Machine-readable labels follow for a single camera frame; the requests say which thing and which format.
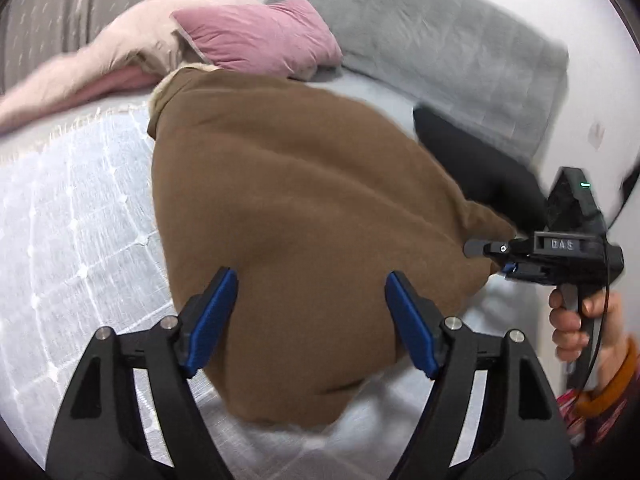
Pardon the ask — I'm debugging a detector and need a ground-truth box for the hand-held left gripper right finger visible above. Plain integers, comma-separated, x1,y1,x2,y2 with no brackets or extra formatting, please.
384,270,576,480

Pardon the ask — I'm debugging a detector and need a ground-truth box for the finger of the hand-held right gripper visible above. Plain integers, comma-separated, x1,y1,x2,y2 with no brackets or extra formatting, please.
501,259,531,281
463,238,537,262

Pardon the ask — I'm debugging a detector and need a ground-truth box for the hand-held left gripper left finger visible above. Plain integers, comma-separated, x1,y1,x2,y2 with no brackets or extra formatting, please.
45,266,239,480

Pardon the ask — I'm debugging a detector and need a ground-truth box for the brown jacket with beige collar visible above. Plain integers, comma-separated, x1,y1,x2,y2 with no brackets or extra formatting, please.
146,62,519,432

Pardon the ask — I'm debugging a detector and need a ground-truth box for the person's right forearm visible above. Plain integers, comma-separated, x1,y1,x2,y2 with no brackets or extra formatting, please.
555,360,640,457

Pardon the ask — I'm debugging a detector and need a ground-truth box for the person's right hand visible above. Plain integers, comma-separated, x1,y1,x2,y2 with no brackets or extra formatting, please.
547,286,627,396

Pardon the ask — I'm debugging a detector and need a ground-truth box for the black cloth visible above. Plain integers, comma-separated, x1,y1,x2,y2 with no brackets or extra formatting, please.
412,103,551,234

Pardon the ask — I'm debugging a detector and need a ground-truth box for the grey quilted blanket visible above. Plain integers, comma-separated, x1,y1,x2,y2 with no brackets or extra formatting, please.
264,0,571,167

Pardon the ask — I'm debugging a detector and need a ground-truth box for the pink pillow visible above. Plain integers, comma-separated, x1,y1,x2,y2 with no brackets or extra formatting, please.
170,0,344,81

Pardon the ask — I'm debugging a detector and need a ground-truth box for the beige and pink blanket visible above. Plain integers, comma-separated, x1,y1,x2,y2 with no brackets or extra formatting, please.
0,0,246,134

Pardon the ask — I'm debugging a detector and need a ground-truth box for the grey patterned curtain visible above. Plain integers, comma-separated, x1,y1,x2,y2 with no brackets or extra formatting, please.
0,0,221,94

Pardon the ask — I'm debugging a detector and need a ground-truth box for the orange bracelet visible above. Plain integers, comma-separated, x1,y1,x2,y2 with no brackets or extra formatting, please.
572,337,640,419

